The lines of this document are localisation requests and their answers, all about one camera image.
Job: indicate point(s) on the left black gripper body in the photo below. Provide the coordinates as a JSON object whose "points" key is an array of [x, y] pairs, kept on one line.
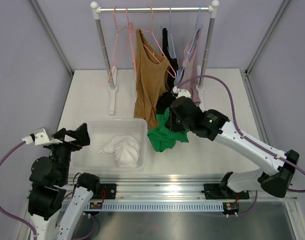
{"points": [[61, 152]]}

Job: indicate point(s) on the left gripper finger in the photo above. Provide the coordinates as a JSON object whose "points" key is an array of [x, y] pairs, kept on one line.
{"points": [[80, 135], [59, 136]]}

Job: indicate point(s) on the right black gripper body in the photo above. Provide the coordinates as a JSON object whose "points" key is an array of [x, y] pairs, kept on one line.
{"points": [[177, 125]]}

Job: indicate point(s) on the green tank top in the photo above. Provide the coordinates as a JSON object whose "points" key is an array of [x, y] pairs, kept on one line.
{"points": [[161, 138]]}

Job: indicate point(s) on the white tank top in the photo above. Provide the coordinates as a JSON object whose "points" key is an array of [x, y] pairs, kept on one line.
{"points": [[126, 150]]}

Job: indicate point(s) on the brown tank top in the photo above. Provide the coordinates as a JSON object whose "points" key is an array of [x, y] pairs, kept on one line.
{"points": [[151, 80]]}

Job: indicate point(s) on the pink wire hanger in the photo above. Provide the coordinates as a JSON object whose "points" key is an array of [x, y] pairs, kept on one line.
{"points": [[116, 56]]}

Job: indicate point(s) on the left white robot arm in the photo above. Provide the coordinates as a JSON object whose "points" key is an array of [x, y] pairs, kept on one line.
{"points": [[49, 175]]}

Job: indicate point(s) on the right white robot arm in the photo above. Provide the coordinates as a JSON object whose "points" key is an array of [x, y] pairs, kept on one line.
{"points": [[276, 167]]}

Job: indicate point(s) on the black tank top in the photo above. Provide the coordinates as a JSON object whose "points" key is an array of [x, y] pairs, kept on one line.
{"points": [[167, 98]]}

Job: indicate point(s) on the pink tank top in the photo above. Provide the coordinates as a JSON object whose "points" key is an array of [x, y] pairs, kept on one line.
{"points": [[190, 71]]}

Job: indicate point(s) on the blue hanger under pink top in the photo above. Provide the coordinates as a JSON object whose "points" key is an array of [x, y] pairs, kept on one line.
{"points": [[192, 46]]}

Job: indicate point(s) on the blue hanger under black top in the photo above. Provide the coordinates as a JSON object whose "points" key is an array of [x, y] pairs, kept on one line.
{"points": [[171, 57]]}

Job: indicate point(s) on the white plastic basket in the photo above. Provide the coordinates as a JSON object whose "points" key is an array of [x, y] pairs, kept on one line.
{"points": [[101, 132]]}

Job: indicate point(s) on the white metal clothes rack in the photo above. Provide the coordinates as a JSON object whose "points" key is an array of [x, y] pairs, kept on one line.
{"points": [[112, 89]]}

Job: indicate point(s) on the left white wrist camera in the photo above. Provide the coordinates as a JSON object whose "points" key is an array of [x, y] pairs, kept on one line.
{"points": [[41, 137]]}

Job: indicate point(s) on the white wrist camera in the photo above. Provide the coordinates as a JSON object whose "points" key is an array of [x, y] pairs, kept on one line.
{"points": [[41, 137], [180, 92]]}

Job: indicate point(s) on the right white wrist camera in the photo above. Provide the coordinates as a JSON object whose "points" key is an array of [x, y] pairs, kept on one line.
{"points": [[180, 92]]}

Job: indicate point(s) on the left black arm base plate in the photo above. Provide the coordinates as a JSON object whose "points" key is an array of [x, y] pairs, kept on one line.
{"points": [[106, 191]]}

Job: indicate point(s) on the white slotted cable duct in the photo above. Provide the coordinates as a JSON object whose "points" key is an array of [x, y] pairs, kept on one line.
{"points": [[129, 206]]}

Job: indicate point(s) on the aluminium mounting rail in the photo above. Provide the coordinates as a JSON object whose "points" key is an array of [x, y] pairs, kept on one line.
{"points": [[156, 189]]}

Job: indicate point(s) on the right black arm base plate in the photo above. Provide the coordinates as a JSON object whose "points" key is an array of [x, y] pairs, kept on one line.
{"points": [[212, 191]]}

